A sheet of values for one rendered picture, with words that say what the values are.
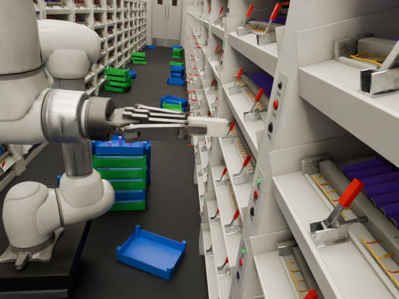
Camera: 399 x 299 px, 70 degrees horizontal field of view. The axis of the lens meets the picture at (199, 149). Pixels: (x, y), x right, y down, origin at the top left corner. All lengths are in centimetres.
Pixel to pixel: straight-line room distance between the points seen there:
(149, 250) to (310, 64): 137
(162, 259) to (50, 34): 115
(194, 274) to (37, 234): 75
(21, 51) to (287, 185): 45
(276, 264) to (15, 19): 59
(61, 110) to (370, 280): 46
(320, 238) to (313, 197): 9
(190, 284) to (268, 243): 94
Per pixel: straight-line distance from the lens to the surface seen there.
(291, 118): 49
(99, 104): 49
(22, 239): 126
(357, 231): 43
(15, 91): 50
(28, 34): 49
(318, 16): 47
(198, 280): 154
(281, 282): 60
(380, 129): 30
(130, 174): 176
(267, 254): 64
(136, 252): 164
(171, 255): 162
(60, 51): 104
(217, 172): 125
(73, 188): 118
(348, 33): 49
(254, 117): 76
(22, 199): 118
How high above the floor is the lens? 118
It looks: 26 degrees down
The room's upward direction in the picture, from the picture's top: 6 degrees clockwise
